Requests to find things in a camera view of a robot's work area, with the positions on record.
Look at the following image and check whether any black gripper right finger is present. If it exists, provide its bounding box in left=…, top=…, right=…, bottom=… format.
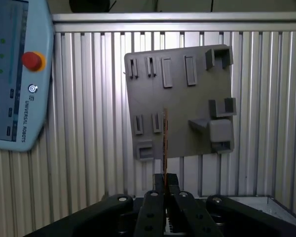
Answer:
left=166, top=173, right=296, bottom=237

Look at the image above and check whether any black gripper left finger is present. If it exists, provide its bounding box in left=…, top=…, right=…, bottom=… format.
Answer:
left=24, top=173, right=167, bottom=237

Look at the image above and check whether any RAM stick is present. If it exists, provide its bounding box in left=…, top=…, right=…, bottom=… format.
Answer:
left=161, top=107, right=175, bottom=234

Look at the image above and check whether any black PC case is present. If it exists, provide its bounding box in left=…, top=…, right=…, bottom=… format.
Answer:
left=226, top=195, right=296, bottom=224

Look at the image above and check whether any grey parts rack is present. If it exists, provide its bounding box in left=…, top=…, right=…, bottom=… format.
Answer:
left=124, top=44, right=237, bottom=162

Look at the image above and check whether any pale blue teach pendant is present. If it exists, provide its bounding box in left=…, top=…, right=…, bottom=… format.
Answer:
left=0, top=0, right=55, bottom=152

